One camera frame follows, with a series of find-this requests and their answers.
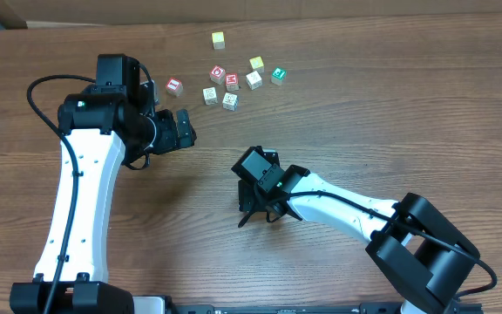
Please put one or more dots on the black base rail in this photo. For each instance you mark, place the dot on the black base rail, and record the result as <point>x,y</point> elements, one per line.
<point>303,309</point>

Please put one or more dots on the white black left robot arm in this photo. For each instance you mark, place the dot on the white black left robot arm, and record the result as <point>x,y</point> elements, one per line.
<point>111,124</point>

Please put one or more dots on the yellow G letter block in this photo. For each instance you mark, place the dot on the yellow G letter block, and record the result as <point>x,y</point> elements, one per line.
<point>257,64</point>

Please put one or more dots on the red G letter block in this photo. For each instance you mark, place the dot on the red G letter block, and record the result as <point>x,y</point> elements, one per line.
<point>217,75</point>

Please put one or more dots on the far yellow letter block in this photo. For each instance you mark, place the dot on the far yellow letter block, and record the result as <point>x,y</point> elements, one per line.
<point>218,40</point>

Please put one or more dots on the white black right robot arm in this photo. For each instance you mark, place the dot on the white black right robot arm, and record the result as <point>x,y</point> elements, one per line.
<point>422,254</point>

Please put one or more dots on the red M letter block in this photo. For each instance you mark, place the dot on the red M letter block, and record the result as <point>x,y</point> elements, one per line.
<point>232,82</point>

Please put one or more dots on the blue X letter block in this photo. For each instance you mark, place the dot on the blue X letter block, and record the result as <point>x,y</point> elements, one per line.
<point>230,101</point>

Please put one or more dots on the wooden block red side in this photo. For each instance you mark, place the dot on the wooden block red side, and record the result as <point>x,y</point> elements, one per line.
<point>210,96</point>

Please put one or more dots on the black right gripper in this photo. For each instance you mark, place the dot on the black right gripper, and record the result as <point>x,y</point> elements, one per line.
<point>247,201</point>

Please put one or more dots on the red I letter block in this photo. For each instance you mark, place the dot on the red I letter block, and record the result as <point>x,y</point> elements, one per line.
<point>174,87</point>

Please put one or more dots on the wooden number 3 block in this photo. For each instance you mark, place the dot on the wooden number 3 block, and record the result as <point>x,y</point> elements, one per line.
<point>254,80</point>

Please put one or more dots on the green F letter block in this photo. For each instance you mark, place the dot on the green F letter block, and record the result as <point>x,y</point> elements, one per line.
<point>278,76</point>

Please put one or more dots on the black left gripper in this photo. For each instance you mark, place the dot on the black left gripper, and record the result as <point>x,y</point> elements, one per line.
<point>174,132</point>

